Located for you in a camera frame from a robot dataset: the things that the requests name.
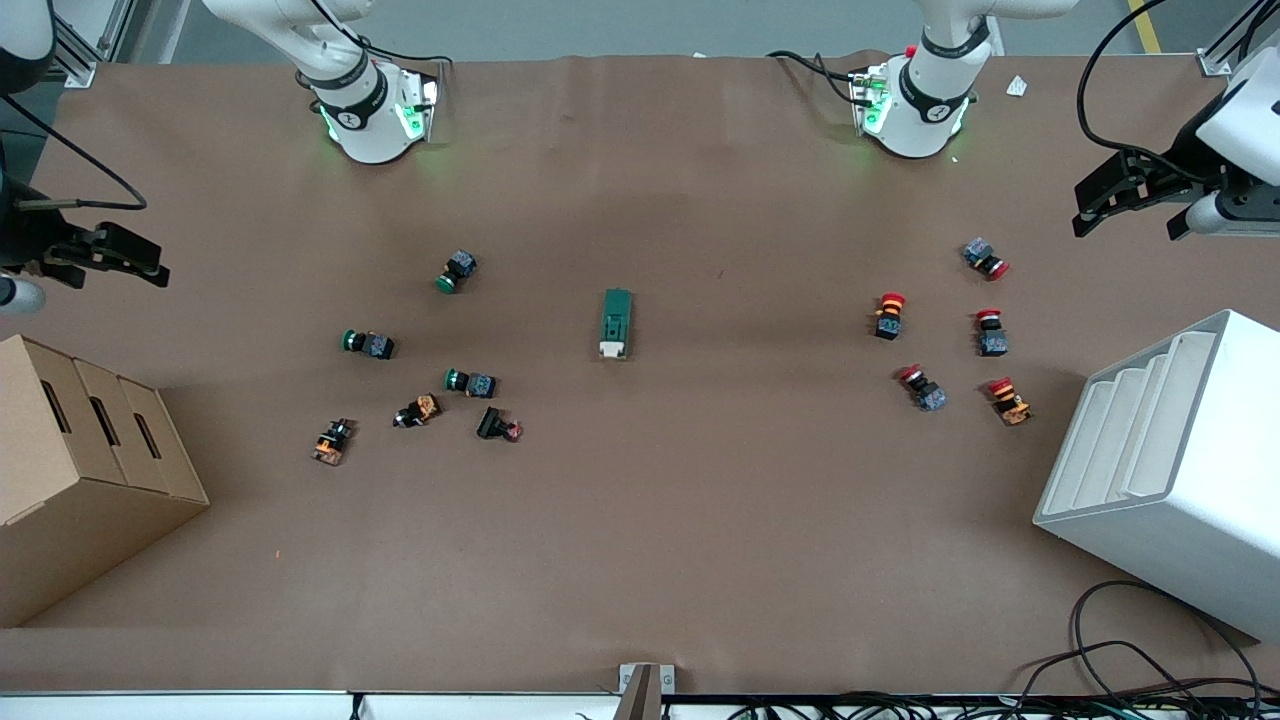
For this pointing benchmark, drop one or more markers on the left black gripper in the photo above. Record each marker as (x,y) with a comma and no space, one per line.
(1178,176)

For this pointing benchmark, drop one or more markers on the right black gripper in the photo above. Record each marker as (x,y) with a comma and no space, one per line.
(30,238)

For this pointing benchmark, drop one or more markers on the green load switch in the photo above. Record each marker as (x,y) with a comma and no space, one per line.
(616,318)

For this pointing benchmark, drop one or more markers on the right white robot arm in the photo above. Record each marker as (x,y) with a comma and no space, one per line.
(365,120)

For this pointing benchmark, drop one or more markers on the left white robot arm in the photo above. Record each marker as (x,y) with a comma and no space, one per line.
(915,105)

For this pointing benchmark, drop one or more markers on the white paper scrap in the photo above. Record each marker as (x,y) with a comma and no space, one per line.
(1017,86)

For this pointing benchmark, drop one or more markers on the red mushroom button blue body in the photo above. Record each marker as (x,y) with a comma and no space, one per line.
(924,389)
(984,258)
(991,335)

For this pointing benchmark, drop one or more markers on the red mushroom button orange body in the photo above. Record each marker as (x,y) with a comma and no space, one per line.
(889,316)
(1009,402)

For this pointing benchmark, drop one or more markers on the brown cardboard box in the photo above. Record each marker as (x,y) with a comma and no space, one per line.
(80,500)

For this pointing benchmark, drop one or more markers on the white stepped plastic rack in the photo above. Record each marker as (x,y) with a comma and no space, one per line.
(1180,500)

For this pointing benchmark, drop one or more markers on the brown paper table cover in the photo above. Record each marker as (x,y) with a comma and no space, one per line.
(700,520)

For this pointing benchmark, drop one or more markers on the aluminium frame profile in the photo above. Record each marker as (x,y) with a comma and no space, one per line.
(80,55)
(1232,40)

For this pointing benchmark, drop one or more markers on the green push button switch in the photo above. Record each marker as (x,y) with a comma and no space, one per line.
(472,383)
(457,272)
(370,344)

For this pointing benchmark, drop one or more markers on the black button switch orange body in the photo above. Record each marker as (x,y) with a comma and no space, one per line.
(418,410)
(332,442)

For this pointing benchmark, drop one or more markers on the black switch with red lamp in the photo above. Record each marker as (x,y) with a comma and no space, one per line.
(495,424)

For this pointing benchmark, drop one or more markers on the grey metal bracket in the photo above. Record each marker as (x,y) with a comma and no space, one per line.
(645,690)

